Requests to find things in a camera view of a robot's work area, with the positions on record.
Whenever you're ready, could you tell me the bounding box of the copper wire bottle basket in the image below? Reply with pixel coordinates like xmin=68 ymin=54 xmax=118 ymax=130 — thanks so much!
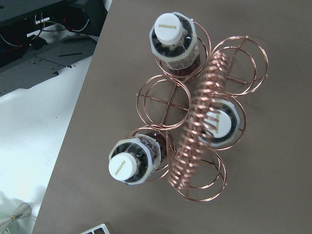
xmin=129 ymin=19 xmax=268 ymax=202

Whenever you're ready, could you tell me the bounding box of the tea bottle near tray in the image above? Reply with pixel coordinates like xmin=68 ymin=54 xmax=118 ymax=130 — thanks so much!
xmin=108 ymin=133 xmax=167 ymax=186

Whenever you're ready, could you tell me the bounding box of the tea bottle middle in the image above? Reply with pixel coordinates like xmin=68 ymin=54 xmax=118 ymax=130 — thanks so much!
xmin=199 ymin=98 xmax=245 ymax=150

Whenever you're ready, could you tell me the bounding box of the steel cone jigger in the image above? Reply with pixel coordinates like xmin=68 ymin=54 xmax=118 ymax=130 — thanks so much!
xmin=0 ymin=203 xmax=32 ymax=232

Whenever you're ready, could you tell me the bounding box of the tea bottle far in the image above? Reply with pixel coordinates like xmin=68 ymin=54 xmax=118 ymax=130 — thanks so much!
xmin=149 ymin=12 xmax=200 ymax=76

